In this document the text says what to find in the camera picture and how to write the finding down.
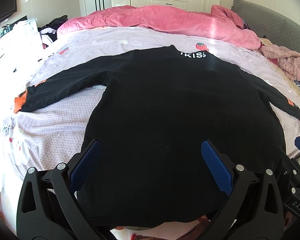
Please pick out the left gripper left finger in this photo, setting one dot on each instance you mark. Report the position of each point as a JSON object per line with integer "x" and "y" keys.
{"x": 48, "y": 208}

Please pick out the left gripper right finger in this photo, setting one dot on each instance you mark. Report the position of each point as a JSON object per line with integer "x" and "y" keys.
{"x": 253, "y": 209}

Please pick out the black long-sleeve shirt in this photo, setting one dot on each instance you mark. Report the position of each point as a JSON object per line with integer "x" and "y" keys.
{"x": 158, "y": 108}

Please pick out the dark clothes pile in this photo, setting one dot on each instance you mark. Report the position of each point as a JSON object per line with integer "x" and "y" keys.
{"x": 48, "y": 32}

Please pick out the lilac patterned bed sheet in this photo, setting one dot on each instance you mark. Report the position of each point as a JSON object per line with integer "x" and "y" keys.
{"x": 48, "y": 136}

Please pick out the fluffy pink garment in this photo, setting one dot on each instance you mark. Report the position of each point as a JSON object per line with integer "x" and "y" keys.
{"x": 288, "y": 60}

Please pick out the grey quilted headboard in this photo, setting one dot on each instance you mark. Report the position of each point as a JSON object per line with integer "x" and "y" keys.
{"x": 277, "y": 28}

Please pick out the pink quilt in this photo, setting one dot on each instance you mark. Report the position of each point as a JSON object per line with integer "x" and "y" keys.
{"x": 220, "y": 24}

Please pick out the white drawer cabinet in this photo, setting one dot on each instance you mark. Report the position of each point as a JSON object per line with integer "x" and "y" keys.
{"x": 22, "y": 47}

